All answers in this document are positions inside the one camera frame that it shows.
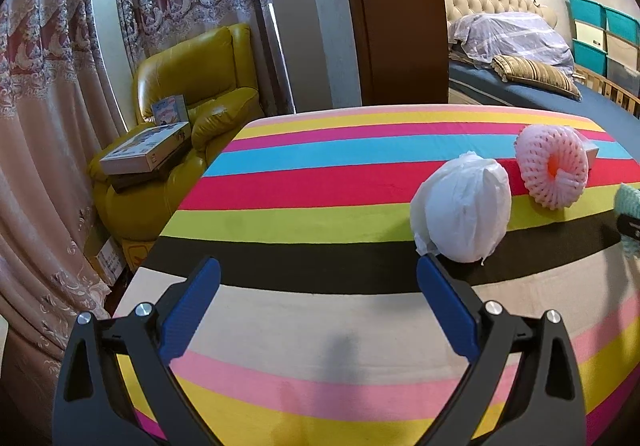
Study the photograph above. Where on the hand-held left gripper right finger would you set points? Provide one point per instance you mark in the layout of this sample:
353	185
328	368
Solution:
450	311

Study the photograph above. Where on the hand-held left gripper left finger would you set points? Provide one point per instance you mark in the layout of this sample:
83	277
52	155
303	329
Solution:
190	311

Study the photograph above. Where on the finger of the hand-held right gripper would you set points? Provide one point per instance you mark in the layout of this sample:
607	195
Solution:
631	227

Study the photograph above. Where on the white plastic bag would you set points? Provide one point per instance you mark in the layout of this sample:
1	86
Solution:
465	206

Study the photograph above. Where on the pink foam fruit net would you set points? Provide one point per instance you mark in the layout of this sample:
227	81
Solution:
535	151

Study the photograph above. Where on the teal packet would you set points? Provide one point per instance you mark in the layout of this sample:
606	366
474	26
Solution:
631	198

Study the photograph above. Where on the small grey box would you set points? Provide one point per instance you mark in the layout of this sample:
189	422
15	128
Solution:
591	155

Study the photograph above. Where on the cardboard carton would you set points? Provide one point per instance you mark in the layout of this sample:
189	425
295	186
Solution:
107	258

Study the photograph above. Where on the bed with beige tufted headboard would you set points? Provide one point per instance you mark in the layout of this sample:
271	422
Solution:
600	96

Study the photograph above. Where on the dark flat box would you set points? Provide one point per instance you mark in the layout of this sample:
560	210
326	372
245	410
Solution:
132	180

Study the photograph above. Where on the flat printed box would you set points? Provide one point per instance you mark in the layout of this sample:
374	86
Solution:
145	149

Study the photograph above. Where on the rainbow striped tablecloth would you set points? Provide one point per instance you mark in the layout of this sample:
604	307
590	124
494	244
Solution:
325	186

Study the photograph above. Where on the gold striped pillow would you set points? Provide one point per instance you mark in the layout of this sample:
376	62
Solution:
540	74

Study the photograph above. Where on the stack of plastic storage bins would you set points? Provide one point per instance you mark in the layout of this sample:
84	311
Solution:
612	41

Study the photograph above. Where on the small upright printed box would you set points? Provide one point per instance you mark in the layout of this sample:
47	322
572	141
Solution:
170	110

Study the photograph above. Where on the lavender blanket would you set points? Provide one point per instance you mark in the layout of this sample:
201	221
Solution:
510	34

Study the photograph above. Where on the yellow leather armchair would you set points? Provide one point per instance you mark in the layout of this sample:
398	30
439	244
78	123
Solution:
210	76

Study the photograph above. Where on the brown wooden panel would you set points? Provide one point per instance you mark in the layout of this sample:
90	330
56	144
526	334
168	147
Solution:
395	16

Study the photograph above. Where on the wooden crib rail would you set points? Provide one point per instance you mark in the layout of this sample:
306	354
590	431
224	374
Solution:
612	89

